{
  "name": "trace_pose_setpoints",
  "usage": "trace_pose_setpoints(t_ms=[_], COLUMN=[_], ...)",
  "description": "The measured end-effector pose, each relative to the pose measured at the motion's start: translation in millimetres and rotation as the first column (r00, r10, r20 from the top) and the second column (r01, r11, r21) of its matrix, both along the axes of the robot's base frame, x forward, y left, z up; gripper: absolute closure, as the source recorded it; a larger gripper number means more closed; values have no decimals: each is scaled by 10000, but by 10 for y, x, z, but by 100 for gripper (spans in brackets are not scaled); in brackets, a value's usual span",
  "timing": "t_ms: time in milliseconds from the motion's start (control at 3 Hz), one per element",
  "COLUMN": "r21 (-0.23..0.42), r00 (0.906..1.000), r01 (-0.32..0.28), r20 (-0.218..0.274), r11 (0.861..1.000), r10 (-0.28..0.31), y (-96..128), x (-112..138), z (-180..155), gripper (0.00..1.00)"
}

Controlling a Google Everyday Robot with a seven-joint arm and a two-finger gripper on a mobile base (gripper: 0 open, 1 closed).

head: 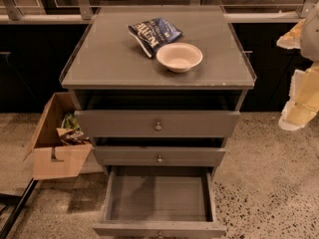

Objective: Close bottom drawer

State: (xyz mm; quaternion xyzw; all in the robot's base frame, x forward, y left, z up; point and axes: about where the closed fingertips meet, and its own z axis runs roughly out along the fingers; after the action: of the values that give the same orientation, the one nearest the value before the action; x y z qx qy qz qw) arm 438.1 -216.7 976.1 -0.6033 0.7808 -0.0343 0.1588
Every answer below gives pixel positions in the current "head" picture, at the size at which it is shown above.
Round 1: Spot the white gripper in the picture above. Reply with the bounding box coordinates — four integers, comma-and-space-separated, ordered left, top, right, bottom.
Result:
276, 3, 319, 131

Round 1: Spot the grey bottom drawer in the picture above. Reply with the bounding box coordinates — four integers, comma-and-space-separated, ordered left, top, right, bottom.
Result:
94, 166, 226, 239

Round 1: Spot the grey drawer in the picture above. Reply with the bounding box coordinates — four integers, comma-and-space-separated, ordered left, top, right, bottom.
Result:
94, 146, 225, 167
94, 166, 226, 239
75, 110, 239, 137

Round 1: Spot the grey drawer cabinet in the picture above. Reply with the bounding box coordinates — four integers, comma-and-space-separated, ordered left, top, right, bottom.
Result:
59, 5, 257, 177

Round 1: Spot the grey middle drawer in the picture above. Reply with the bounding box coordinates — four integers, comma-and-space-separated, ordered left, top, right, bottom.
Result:
94, 146, 225, 167

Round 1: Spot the grey top drawer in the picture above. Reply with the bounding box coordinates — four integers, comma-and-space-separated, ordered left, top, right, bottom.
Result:
75, 110, 239, 137

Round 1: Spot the white paper bowl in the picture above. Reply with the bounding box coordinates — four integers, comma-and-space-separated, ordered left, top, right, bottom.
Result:
157, 43, 203, 73

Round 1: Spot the blue chip bag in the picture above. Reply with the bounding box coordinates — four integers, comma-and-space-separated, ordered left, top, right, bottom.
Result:
128, 18, 182, 58

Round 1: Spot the green snack bag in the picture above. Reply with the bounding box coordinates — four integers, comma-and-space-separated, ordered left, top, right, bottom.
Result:
61, 113, 80, 130

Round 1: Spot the brown snack bag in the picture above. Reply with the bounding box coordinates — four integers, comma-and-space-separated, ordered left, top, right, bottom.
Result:
57, 127, 90, 145

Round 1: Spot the cardboard box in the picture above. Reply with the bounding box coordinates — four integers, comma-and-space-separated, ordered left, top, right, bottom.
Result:
25, 93, 97, 180

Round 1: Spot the black metal floor bar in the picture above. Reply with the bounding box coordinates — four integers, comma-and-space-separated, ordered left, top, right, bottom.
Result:
0, 178, 38, 239

